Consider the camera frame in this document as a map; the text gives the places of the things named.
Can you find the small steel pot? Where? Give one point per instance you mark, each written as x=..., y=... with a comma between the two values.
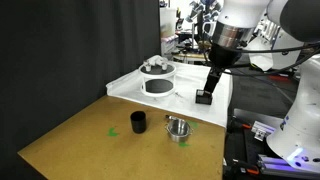
x=178, y=130

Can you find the black mug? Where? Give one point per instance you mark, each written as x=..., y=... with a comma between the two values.
x=138, y=122

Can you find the orange and black clamp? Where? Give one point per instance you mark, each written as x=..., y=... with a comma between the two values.
x=240, y=125
x=245, y=169

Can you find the white circular two-tier rack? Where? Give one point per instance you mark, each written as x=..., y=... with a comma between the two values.
x=157, y=85

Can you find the black perforated robot table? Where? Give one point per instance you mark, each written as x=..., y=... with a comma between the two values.
x=243, y=146

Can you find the brass coloured bar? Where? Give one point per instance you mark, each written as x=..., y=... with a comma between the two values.
x=191, y=56

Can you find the small black open box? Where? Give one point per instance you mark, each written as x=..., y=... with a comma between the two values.
x=203, y=98

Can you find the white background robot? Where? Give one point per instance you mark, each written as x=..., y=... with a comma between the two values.
x=283, y=43

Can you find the long aluminium extrusion rail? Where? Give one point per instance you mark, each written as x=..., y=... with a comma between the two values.
x=283, y=165

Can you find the dark curtain backdrop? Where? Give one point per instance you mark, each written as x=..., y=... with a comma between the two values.
x=66, y=50

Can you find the white cloth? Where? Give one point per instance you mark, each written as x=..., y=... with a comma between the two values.
x=196, y=75

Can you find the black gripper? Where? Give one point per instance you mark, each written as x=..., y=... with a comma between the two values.
x=223, y=56

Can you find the short aluminium extrusion with bracket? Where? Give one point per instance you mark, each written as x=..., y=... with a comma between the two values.
x=262, y=129

